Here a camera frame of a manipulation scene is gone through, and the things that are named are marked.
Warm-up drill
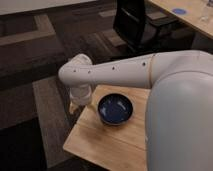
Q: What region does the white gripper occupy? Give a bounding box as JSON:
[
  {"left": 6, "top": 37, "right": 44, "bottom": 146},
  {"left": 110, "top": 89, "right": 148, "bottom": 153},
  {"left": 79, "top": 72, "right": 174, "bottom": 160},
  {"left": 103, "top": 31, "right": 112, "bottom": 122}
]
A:
[{"left": 69, "top": 85, "right": 92, "bottom": 115}]

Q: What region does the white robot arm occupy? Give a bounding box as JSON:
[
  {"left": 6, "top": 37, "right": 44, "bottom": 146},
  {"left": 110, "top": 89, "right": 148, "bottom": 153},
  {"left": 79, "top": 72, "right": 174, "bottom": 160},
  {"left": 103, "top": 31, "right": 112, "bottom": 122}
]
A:
[{"left": 58, "top": 50, "right": 213, "bottom": 171}]

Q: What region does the dark blue ceramic bowl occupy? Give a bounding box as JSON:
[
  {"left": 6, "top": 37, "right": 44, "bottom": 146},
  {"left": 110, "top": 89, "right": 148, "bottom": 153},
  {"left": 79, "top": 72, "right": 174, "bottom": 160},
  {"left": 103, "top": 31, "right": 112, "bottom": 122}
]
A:
[{"left": 97, "top": 93, "right": 133, "bottom": 126}]

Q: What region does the black office chair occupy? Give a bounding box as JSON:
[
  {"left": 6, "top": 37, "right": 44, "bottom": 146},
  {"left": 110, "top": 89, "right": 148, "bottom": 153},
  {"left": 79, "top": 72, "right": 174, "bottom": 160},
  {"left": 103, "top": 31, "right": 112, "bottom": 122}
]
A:
[{"left": 113, "top": 0, "right": 177, "bottom": 53}]

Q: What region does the blue round coaster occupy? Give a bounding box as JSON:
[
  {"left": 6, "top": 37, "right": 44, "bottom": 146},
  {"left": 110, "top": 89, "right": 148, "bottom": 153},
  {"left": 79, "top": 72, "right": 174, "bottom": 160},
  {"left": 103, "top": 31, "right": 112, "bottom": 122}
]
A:
[{"left": 172, "top": 8, "right": 187, "bottom": 15}]

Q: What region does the clear drinking glass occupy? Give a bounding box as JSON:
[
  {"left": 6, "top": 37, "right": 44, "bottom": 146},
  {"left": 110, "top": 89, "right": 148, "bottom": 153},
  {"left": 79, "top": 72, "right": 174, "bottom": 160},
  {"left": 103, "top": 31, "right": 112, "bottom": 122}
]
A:
[{"left": 200, "top": 0, "right": 213, "bottom": 22}]

